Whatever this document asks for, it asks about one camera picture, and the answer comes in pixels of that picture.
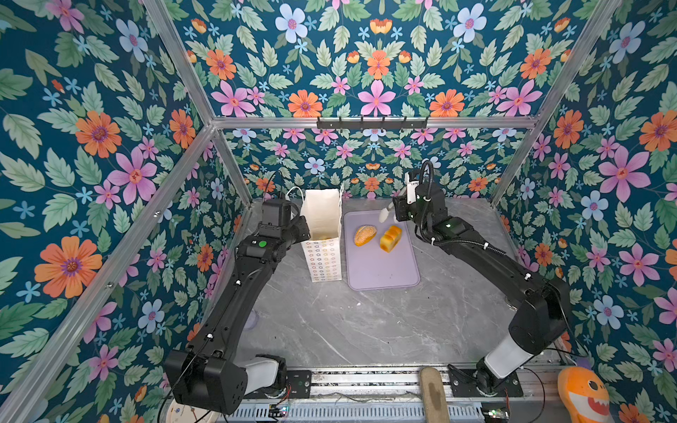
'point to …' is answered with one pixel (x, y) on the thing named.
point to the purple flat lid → (252, 321)
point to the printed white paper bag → (323, 209)
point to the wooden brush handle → (434, 397)
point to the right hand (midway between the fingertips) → (400, 194)
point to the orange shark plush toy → (585, 396)
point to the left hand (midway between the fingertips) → (306, 216)
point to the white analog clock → (173, 411)
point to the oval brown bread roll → (364, 233)
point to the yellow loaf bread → (390, 239)
